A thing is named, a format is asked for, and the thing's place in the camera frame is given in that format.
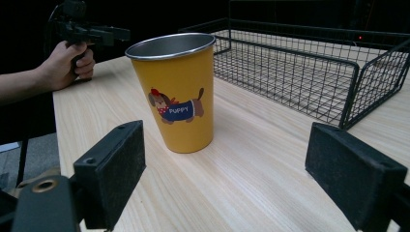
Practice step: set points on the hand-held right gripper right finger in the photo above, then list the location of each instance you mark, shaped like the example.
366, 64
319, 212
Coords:
351, 174

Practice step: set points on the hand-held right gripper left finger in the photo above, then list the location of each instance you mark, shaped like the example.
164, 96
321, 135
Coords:
111, 167

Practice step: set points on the yellow metal cup dog print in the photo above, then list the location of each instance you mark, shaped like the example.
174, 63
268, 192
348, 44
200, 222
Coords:
180, 96

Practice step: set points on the black table leg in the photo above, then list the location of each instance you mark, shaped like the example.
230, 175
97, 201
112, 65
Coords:
22, 161

